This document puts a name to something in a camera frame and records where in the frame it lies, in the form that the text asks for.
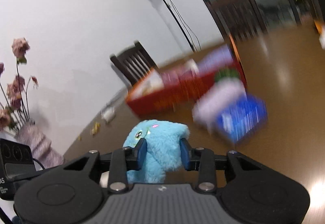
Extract blue tissue pack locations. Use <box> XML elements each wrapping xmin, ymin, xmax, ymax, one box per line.
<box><xmin>214</xmin><ymin>94</ymin><xmax>268</xmax><ymax>144</ymax></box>

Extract light blue plush toy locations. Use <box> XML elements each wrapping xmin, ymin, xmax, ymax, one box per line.
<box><xmin>123</xmin><ymin>119</ymin><xmax>190</xmax><ymax>184</ymax></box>

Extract white wedge sponge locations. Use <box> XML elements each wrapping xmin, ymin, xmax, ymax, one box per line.
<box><xmin>99</xmin><ymin>171</ymin><xmax>110</xmax><ymax>188</ymax></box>

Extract dark wooden chair left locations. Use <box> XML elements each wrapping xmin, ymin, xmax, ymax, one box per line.
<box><xmin>110</xmin><ymin>41</ymin><xmax>158</xmax><ymax>86</ymax></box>

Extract dried pink roses bouquet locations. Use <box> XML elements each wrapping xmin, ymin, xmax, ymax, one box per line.
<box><xmin>1</xmin><ymin>38</ymin><xmax>39</xmax><ymax>133</ymax></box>

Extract pink ceramic vase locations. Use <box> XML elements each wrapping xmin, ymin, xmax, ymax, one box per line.
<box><xmin>14</xmin><ymin>119</ymin><xmax>64</xmax><ymax>168</ymax></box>

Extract red cardboard box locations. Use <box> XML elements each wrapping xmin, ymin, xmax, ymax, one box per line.
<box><xmin>125</xmin><ymin>43</ymin><xmax>249</xmax><ymax>116</ymax></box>

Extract dark wooden chair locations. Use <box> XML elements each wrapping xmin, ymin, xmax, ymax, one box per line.
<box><xmin>110</xmin><ymin>41</ymin><xmax>158</xmax><ymax>86</ymax></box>
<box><xmin>207</xmin><ymin>0</ymin><xmax>267</xmax><ymax>41</ymax></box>

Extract orange snack packet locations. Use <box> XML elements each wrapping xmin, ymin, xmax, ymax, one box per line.
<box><xmin>313</xmin><ymin>19</ymin><xmax>324</xmax><ymax>35</ymax></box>

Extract white charger with cable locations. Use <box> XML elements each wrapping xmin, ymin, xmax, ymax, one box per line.
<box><xmin>101</xmin><ymin>97</ymin><xmax>123</xmax><ymax>123</ymax></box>

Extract yellow crumbs on table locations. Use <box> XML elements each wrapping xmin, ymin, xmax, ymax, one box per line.
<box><xmin>89</xmin><ymin>122</ymin><xmax>101</xmax><ymax>136</ymax></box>

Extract dark wooden chair right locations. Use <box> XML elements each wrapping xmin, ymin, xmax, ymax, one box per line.
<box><xmin>207</xmin><ymin>0</ymin><xmax>267</xmax><ymax>41</ymax></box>

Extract purple cleaning cloth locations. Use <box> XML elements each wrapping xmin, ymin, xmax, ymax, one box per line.
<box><xmin>197</xmin><ymin>45</ymin><xmax>234</xmax><ymax>74</ymax></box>

